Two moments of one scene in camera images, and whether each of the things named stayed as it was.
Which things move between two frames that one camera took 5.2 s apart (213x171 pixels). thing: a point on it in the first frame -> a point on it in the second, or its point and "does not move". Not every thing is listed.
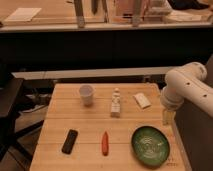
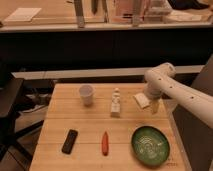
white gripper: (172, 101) -> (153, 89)
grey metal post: (136, 13) does not move
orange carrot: (105, 144) does not move
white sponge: (142, 100) does not move
